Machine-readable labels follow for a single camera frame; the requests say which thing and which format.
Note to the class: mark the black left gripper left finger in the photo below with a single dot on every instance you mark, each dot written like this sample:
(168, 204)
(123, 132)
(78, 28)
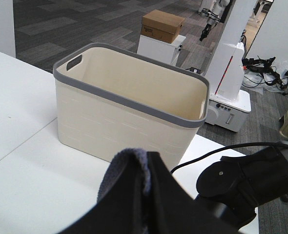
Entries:
(121, 211)

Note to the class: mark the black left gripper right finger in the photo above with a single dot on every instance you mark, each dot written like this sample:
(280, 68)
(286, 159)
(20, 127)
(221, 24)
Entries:
(172, 210)

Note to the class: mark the dark grey towel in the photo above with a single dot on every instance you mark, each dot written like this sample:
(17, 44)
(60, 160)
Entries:
(117, 165)

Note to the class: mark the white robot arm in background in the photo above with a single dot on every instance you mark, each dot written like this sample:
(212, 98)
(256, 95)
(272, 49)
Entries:
(217, 13)

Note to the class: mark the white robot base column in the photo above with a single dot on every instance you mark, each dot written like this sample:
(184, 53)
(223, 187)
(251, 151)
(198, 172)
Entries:
(228, 105)

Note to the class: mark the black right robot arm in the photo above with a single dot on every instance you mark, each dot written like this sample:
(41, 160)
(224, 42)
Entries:
(229, 191)

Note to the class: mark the beige basket grey rim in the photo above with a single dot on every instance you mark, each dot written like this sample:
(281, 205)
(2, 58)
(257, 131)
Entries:
(109, 99)

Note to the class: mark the brown cardboard box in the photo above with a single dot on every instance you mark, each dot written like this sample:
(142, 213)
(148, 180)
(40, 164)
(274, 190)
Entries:
(161, 26)

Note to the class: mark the white pedestal stand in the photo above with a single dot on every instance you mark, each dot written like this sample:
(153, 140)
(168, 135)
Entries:
(159, 50)

